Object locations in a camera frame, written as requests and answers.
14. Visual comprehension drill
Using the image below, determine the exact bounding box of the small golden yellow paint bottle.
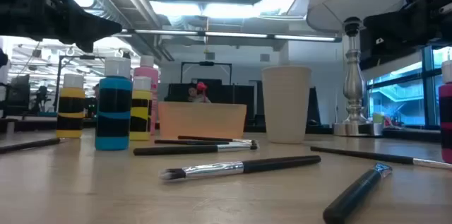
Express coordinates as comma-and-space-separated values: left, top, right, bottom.
56, 73, 85, 139

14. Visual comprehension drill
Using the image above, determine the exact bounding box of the small blue paint bottle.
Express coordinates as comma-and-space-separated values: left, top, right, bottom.
94, 57, 133, 151

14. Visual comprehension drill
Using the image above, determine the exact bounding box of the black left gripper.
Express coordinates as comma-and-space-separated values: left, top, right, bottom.
0, 3, 123, 53

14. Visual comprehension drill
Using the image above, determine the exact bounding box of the beige plastic cup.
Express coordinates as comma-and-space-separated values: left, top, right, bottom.
261, 65, 312, 144

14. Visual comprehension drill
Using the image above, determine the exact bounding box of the long ceiling light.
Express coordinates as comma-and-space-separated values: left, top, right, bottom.
119, 28, 343, 43

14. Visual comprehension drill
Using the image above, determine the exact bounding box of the small lemon yellow paint bottle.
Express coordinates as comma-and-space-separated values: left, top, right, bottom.
129, 76, 153, 142

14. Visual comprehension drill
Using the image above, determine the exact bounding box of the black paintbrush silver ferrule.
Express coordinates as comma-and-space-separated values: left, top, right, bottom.
158, 155, 322, 182
133, 143, 260, 157

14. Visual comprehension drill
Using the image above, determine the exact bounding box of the large pink paint bottle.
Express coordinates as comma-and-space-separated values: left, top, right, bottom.
133, 55, 160, 136

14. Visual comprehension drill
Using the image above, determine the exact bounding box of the thin black paintbrush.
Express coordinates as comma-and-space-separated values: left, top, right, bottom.
154, 138, 255, 146
309, 146, 452, 171
0, 137, 66, 155
177, 135, 256, 143

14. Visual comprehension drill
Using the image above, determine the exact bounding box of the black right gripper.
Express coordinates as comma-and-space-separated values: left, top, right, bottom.
363, 0, 452, 46

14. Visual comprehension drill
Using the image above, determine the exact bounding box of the thick black handle paintbrush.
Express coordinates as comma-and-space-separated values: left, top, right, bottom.
322, 163, 393, 224

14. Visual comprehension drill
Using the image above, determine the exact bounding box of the black monitor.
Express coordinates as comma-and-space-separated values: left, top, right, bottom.
9, 74, 31, 111

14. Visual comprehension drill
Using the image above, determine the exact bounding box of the small magenta paint bottle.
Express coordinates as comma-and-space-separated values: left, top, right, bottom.
439, 60, 452, 164

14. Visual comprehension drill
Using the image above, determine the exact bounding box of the person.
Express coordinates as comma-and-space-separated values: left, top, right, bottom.
186, 81, 212, 104

